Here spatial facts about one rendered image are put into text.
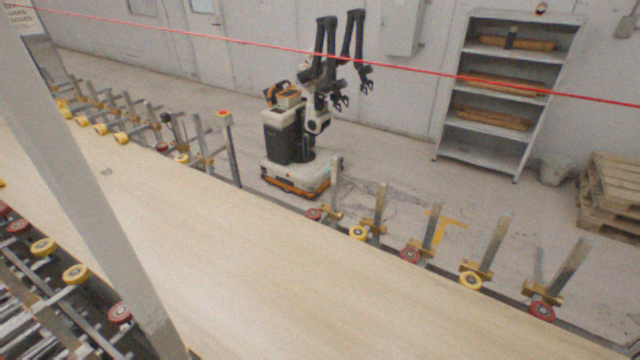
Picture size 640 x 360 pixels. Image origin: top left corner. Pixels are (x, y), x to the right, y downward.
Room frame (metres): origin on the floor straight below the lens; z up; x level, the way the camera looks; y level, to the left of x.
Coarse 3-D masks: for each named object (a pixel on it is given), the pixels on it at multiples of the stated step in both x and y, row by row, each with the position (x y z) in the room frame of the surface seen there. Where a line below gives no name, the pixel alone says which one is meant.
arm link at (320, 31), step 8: (328, 16) 2.26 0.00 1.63; (336, 16) 2.31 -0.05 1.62; (320, 24) 2.30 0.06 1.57; (320, 32) 2.31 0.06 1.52; (320, 40) 2.31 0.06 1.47; (320, 48) 2.32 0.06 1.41; (320, 56) 2.33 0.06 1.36; (312, 64) 2.34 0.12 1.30; (320, 64) 2.35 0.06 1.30; (312, 72) 2.32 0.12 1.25
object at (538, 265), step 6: (540, 252) 0.96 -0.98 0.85; (534, 258) 0.95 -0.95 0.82; (540, 258) 0.93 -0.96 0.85; (534, 264) 0.91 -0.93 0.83; (540, 264) 0.89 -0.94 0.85; (534, 270) 0.87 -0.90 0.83; (540, 270) 0.86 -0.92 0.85; (534, 276) 0.83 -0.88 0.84; (540, 276) 0.83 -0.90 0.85; (540, 282) 0.80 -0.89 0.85; (534, 294) 0.74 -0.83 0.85; (534, 300) 0.72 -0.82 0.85; (540, 300) 0.72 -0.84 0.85
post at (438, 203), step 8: (440, 200) 1.00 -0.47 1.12; (432, 208) 0.99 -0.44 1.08; (440, 208) 0.98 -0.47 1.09; (432, 216) 0.99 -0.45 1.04; (432, 224) 0.99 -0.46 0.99; (432, 232) 0.98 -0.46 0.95; (424, 240) 0.99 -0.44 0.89; (432, 240) 0.99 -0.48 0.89; (424, 248) 0.99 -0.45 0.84; (424, 264) 0.98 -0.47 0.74
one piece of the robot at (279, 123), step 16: (304, 96) 2.99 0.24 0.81; (272, 112) 2.59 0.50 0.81; (288, 112) 2.61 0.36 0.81; (304, 112) 2.68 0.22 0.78; (272, 128) 2.56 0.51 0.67; (288, 128) 2.57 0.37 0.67; (272, 144) 2.57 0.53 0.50; (288, 144) 2.55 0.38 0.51; (304, 144) 2.71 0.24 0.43; (272, 160) 2.59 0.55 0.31; (288, 160) 2.53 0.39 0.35
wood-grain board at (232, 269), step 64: (0, 128) 2.07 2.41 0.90; (0, 192) 1.31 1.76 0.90; (128, 192) 1.32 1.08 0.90; (192, 192) 1.32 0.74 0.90; (192, 256) 0.88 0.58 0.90; (256, 256) 0.88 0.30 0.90; (320, 256) 0.88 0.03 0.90; (384, 256) 0.89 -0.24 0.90; (192, 320) 0.59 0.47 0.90; (256, 320) 0.60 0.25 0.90; (320, 320) 0.60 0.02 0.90; (384, 320) 0.60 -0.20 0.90; (448, 320) 0.60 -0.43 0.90; (512, 320) 0.60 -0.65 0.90
